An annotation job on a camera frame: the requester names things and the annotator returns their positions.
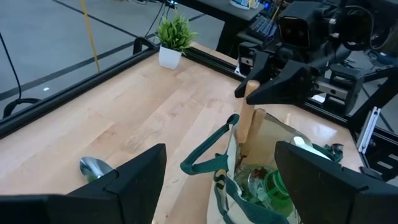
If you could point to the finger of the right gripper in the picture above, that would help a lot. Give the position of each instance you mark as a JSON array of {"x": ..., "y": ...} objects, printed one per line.
[
  {"x": 292, "y": 84},
  {"x": 259, "y": 71}
]

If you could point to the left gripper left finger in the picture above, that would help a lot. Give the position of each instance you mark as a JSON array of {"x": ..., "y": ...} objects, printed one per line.
[{"x": 136, "y": 186}]

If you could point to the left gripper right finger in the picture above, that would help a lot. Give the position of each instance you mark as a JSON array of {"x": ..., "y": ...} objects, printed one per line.
[{"x": 326, "y": 193}]

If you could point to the beige green gardening tote bag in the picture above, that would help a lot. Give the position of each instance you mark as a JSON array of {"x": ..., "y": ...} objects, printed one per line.
[{"x": 205, "y": 166}]

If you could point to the backlit black keyboard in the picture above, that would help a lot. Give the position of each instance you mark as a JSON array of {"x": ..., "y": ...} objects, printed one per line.
[{"x": 262, "y": 28}]

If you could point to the white blue wipes tub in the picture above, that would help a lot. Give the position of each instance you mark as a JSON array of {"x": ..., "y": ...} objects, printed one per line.
[{"x": 242, "y": 3}]

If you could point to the green plant in white pot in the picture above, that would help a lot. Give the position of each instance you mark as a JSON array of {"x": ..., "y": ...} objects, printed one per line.
[{"x": 175, "y": 34}]

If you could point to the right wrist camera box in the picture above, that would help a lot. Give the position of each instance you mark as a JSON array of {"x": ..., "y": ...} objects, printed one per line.
[{"x": 298, "y": 28}]

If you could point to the black aluminium table frame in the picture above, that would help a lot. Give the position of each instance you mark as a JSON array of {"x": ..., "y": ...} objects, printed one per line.
[{"x": 62, "y": 93}]

